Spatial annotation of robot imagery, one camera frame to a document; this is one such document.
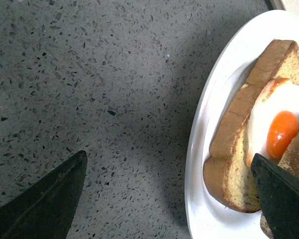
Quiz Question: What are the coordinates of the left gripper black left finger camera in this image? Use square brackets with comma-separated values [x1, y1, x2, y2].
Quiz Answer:
[0, 150, 87, 239]

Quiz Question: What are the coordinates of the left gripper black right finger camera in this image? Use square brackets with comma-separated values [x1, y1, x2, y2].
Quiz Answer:
[251, 153, 299, 239]

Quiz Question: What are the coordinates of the bread slice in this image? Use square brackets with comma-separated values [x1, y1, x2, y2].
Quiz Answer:
[203, 39, 299, 213]
[260, 127, 299, 239]

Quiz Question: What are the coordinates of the white oval plate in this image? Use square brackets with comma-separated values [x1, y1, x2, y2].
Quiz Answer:
[184, 10, 299, 239]

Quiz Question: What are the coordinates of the fried egg toy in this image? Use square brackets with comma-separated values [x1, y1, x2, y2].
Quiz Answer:
[246, 78, 299, 166]

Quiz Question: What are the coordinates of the beige rabbit tray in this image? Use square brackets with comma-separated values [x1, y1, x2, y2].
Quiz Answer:
[269, 0, 299, 13]

